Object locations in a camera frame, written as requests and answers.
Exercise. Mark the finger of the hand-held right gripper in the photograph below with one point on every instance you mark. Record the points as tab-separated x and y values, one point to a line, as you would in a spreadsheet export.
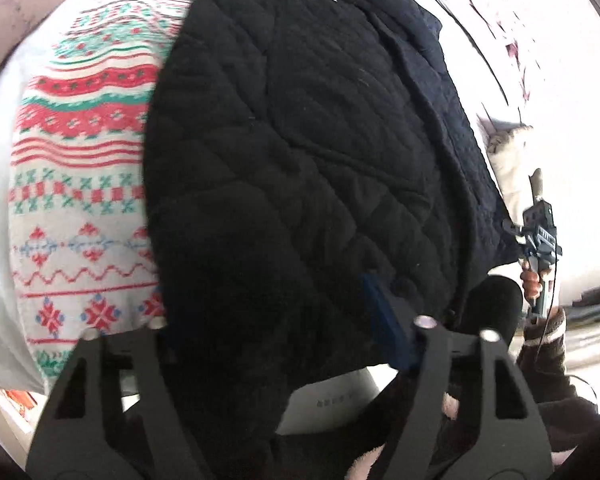
512	227

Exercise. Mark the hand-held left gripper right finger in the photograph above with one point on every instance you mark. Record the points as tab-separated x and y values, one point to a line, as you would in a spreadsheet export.
382	310

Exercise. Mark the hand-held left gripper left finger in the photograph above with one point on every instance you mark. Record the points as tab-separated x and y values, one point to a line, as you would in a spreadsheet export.
95	365

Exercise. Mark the black quilted jacket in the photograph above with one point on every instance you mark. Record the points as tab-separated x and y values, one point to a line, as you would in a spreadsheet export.
305	160

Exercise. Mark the person's right hand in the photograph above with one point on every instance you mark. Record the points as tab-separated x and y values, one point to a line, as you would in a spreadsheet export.
531	280

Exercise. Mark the cream fuzzy cloth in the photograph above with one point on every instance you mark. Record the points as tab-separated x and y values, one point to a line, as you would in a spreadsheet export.
510	160

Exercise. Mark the orange red object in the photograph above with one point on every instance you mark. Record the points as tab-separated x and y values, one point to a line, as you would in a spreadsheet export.
17	401

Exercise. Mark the grey curved object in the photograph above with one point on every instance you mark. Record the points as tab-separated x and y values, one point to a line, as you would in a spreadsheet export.
597	310

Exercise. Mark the white appliance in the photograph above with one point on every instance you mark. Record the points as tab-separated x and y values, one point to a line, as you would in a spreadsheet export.
330	405

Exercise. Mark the person's legs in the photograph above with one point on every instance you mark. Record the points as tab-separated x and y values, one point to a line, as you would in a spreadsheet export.
480	410

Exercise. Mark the white floral cloth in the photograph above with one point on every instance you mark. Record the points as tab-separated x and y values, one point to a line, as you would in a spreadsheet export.
555	60

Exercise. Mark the red green patterned blanket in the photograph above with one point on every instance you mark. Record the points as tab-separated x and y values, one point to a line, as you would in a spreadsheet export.
80	185

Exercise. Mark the pink floral pillow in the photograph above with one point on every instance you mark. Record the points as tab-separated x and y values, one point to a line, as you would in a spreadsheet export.
30	10

